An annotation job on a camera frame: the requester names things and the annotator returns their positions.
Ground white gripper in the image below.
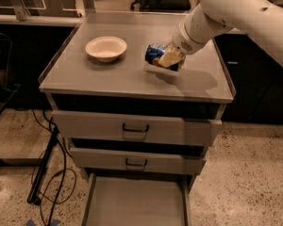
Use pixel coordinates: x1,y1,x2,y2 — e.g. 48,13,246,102
158,17,209,68

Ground blue pepsi can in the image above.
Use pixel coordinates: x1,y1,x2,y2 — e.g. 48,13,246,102
145,43,185,72

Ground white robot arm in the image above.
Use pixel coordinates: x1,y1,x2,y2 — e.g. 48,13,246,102
158,0,283,68

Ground grey drawer cabinet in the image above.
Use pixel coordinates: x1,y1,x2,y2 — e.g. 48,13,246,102
38,11,237,226

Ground top grey drawer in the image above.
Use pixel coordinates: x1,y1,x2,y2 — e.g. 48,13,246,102
53,110,222,147

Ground grey drawer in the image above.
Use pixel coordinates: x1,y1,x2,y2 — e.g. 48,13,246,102
79,173,191,226
53,110,222,147
70,148,205,175

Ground middle grey drawer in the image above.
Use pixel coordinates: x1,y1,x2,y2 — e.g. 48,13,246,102
70,148,205,175

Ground bottom grey drawer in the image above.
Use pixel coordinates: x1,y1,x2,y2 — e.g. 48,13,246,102
79,173,191,226

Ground white paper bowl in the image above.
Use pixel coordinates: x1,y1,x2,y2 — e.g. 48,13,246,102
85,36,127,63

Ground black top drawer handle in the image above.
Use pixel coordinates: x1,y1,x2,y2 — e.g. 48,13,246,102
122,123,150,133

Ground black drawer handle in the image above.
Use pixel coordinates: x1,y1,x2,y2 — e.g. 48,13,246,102
125,158,147,168
122,123,150,133

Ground black middle drawer handle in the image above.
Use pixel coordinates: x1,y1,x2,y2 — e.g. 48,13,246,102
125,158,147,168

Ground black floor cables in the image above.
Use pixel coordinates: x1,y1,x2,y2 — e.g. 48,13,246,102
30,108,77,226

